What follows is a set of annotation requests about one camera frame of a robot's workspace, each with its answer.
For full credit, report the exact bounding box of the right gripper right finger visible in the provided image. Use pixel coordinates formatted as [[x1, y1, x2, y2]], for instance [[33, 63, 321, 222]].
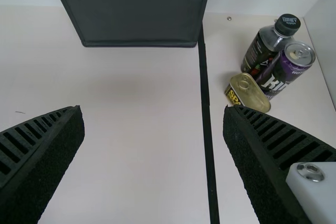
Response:
[[222, 105, 336, 224]]

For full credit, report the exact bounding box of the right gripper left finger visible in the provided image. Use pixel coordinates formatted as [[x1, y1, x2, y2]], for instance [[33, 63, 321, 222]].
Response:
[[0, 105, 86, 224]]

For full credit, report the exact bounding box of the purple can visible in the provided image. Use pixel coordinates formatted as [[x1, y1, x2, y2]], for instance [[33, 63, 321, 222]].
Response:
[[256, 41, 317, 101]]

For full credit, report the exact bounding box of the dark coffee bottle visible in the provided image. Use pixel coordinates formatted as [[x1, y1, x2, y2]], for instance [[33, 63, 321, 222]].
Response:
[[240, 13, 301, 74]]

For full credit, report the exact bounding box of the dark grey bag with straps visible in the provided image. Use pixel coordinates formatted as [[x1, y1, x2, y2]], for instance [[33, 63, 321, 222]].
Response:
[[46, 0, 215, 48]]

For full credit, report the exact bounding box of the rectangular gold tin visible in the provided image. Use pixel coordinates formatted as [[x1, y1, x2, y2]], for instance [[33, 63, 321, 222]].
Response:
[[224, 72, 271, 114]]

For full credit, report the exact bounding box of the black strip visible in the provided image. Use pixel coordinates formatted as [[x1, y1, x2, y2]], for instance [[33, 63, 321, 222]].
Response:
[[197, 35, 221, 224]]

